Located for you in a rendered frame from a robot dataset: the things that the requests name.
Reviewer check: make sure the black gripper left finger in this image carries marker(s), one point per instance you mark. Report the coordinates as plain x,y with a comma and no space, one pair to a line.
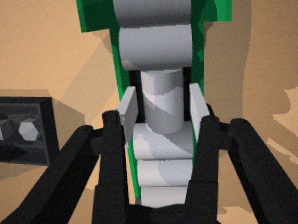
55,195

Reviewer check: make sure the grey cylinder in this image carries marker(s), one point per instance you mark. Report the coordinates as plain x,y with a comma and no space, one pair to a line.
163,99
149,145
156,46
163,195
164,172
149,12

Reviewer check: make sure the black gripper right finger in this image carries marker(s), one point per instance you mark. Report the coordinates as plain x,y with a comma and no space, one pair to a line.
272,195

